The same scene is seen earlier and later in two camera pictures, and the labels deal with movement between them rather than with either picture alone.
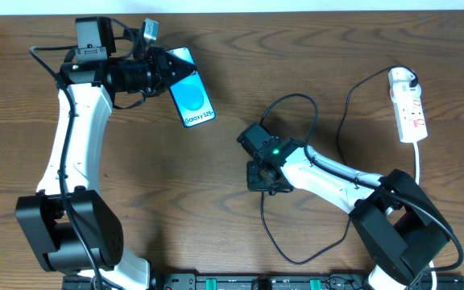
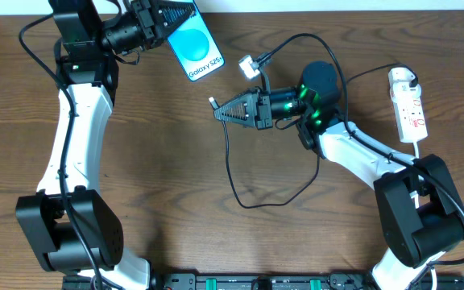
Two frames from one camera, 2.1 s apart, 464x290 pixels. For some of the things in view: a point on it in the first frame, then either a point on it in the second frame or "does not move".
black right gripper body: x=262 y=180 → x=263 y=109
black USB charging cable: x=341 y=132 → x=215 y=103
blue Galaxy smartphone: x=190 y=96 → x=196 y=47
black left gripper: x=160 y=71 → x=150 y=22
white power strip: x=409 y=115 does not move
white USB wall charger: x=402 y=92 does not move
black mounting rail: x=265 y=282 does not move
